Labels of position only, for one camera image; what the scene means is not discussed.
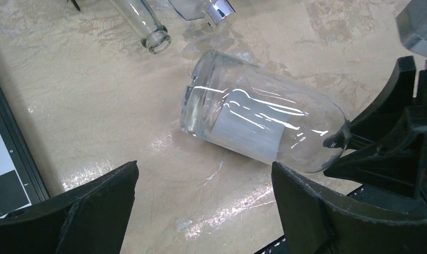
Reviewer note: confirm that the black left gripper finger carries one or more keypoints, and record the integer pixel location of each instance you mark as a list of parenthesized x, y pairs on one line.
[(91, 218)]

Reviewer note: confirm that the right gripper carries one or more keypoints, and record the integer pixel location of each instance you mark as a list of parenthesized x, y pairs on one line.
[(396, 164)]

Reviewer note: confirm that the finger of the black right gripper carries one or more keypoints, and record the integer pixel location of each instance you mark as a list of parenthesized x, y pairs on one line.
[(317, 219)]

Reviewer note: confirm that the clear bottle silver cap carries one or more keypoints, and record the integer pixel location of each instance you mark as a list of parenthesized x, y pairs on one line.
[(263, 115)]

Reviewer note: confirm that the clear wine bottle dark label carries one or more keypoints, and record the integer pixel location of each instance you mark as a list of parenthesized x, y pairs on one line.
[(141, 18)]

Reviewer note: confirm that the blue square glass bottle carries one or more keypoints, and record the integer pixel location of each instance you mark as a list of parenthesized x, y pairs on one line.
[(214, 11)]

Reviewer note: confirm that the black white checkerboard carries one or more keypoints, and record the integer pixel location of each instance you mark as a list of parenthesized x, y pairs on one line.
[(20, 182)]

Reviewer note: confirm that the black wire wine rack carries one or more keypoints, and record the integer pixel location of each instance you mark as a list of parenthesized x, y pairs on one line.
[(75, 4)]

